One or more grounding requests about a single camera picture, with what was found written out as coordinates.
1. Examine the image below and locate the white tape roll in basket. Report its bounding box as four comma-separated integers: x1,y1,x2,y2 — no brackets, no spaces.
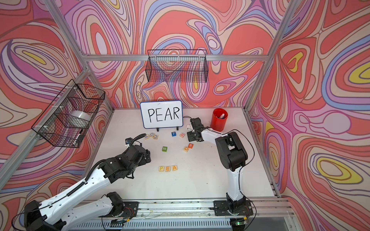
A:
70,110,91,121

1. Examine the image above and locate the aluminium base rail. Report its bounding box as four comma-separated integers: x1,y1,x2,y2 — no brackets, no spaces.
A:
54,197,298,231

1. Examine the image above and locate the black wire basket left wall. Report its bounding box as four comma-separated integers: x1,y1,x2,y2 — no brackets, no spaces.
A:
31,80,106,148

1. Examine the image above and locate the red plastic cup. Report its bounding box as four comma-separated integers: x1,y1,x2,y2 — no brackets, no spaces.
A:
210,108,228,132

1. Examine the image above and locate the whiteboard with PEAR text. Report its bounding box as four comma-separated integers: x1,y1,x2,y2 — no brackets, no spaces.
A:
140,101,184,129

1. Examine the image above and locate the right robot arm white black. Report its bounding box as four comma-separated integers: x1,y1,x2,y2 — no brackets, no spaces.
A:
183,116,253,218

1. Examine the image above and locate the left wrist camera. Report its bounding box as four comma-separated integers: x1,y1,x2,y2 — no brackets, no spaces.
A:
125,138,133,145

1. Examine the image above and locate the black wire basket wall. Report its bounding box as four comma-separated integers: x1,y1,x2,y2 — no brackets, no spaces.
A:
145,49,209,83
31,80,106,148

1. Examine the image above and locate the black wire basket back wall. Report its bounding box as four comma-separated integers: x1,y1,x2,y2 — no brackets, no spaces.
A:
145,49,209,83

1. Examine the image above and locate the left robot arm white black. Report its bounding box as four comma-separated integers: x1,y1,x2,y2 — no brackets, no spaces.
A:
22,133,151,231

